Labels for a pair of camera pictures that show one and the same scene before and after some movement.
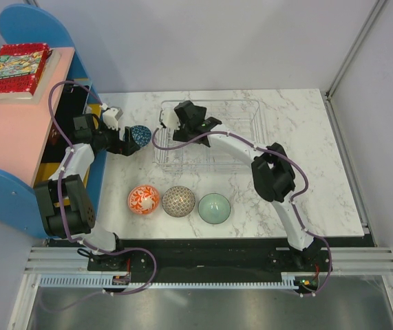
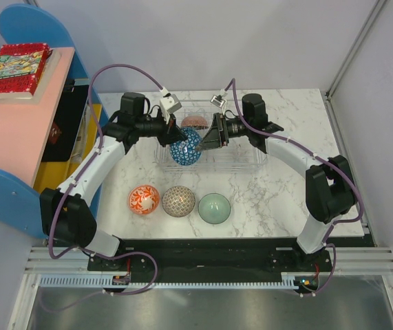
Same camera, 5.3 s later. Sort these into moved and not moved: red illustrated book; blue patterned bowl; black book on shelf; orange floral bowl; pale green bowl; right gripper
Moved: blue patterned bowl; right gripper
Not moved: black book on shelf; orange floral bowl; pale green bowl; red illustrated book
